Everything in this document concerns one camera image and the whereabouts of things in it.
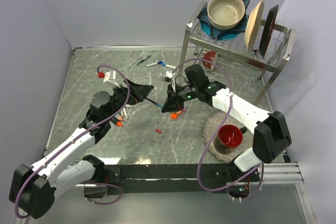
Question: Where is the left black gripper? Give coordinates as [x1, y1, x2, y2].
[105, 78, 153, 122]

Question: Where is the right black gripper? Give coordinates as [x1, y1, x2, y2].
[162, 82, 198, 113]

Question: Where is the orange highlighter cap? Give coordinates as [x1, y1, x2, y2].
[170, 113, 178, 120]

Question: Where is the dark blue pen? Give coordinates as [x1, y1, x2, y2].
[145, 98, 163, 108]

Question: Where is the black orange highlighter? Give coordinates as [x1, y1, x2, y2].
[112, 120, 123, 127]

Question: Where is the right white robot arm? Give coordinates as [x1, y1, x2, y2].
[161, 65, 292, 181]

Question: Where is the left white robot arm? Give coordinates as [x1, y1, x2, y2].
[9, 80, 154, 219]

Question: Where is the blue capped white marker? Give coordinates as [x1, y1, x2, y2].
[157, 61, 176, 69]

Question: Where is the small red bowl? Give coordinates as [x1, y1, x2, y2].
[203, 51, 218, 71]

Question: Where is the red black mug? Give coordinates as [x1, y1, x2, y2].
[214, 124, 247, 154]

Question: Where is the steel dish rack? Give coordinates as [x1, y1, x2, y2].
[180, 1, 297, 105]

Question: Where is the teal star shaped plate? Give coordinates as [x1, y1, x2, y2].
[197, 0, 250, 41]

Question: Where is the black base bar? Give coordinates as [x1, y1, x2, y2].
[89, 164, 259, 194]

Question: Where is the beige ceramic bowl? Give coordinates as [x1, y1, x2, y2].
[207, 0, 246, 30]

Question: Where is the beige plate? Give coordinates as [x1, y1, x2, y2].
[244, 0, 265, 52]

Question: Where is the black plate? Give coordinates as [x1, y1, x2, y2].
[258, 4, 279, 58]

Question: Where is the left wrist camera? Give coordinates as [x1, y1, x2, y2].
[98, 70, 118, 85]

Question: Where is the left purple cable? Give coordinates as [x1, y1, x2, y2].
[14, 65, 131, 219]

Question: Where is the purple cable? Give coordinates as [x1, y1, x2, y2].
[14, 65, 131, 219]
[172, 58, 264, 201]

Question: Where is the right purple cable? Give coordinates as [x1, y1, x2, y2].
[172, 58, 264, 201]

